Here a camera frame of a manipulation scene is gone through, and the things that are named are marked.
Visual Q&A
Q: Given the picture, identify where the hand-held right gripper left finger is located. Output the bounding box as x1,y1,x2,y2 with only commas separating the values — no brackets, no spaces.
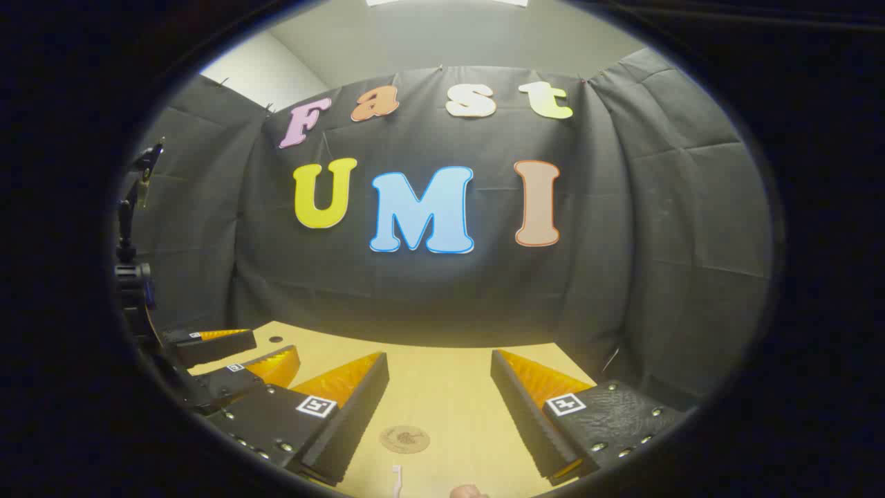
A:
207,351,390,487

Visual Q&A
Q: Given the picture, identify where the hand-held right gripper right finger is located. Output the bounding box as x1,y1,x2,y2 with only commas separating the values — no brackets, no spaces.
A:
490,349,692,485

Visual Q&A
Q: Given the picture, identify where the wooden desktop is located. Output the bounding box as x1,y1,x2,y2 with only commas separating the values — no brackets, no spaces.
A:
187,320,599,498

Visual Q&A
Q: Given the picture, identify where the black backdrop cloth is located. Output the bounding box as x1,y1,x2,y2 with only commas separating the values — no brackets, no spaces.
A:
118,48,775,409

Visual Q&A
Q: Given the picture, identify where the round brown coaster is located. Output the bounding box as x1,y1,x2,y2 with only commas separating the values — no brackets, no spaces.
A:
380,425,431,454

